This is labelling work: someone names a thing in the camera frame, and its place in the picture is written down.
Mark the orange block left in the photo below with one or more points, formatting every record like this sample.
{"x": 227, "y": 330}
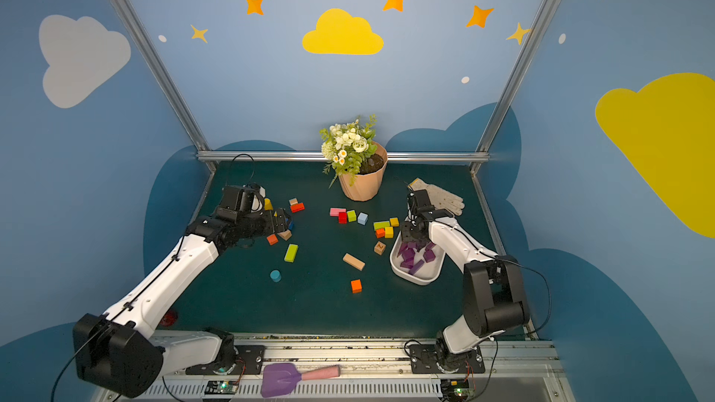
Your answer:
{"x": 272, "y": 239}

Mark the lime green long block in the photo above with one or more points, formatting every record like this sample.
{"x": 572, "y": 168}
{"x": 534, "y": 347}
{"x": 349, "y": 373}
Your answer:
{"x": 381, "y": 225}

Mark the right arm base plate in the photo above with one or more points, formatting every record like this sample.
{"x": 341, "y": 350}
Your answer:
{"x": 435, "y": 359}

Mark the white storage bin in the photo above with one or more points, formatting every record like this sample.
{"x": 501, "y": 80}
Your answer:
{"x": 428, "y": 273}

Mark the orange cube block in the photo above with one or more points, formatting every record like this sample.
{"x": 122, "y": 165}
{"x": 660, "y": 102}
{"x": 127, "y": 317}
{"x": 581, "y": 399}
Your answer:
{"x": 356, "y": 286}

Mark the red rectangular block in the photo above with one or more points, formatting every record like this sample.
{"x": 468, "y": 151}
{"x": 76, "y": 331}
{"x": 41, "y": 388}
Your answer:
{"x": 297, "y": 207}

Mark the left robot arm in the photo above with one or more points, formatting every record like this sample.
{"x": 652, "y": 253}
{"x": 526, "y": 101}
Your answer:
{"x": 117, "y": 351}

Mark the pink flower pot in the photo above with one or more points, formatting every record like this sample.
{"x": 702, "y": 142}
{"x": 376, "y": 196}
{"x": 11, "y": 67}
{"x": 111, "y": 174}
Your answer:
{"x": 364, "y": 187}

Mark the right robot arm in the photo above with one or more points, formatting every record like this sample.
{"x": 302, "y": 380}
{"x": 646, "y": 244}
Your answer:
{"x": 494, "y": 297}

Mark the white knit work glove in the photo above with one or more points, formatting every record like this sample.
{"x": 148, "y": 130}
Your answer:
{"x": 440, "y": 198}

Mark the lime green bar block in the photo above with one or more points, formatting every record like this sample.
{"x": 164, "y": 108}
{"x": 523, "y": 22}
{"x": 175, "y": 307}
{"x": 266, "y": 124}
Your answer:
{"x": 291, "y": 253}

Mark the white green flower bouquet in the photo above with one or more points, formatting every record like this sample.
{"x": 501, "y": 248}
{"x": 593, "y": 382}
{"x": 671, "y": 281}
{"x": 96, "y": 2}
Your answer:
{"x": 350, "y": 150}

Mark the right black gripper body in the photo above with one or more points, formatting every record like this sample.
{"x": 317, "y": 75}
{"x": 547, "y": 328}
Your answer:
{"x": 416, "y": 229}

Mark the teal cylinder block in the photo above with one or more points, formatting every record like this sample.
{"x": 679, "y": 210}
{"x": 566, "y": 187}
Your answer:
{"x": 276, "y": 276}

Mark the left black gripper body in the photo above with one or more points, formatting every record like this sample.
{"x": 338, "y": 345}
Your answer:
{"x": 279, "y": 221}

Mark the purple long block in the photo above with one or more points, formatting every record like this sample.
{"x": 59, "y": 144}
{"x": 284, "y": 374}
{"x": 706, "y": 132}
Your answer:
{"x": 416, "y": 267}

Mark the pale wooden long block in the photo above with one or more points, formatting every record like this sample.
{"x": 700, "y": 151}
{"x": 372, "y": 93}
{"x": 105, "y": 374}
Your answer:
{"x": 353, "y": 261}

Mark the purple cube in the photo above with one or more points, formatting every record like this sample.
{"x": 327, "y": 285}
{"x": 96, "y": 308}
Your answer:
{"x": 408, "y": 255}
{"x": 429, "y": 256}

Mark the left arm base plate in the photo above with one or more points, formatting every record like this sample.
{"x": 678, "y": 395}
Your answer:
{"x": 246, "y": 359}

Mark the wooden number cube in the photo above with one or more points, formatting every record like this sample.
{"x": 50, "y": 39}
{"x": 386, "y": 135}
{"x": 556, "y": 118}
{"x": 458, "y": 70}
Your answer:
{"x": 379, "y": 248}

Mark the pink rectangular block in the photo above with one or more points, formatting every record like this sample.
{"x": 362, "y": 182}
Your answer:
{"x": 334, "y": 212}

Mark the purple pink toy shovel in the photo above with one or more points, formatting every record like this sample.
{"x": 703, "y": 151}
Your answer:
{"x": 282, "y": 379}

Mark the tan wooden block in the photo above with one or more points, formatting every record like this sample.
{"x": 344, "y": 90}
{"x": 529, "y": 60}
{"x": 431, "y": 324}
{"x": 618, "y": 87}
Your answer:
{"x": 285, "y": 234}

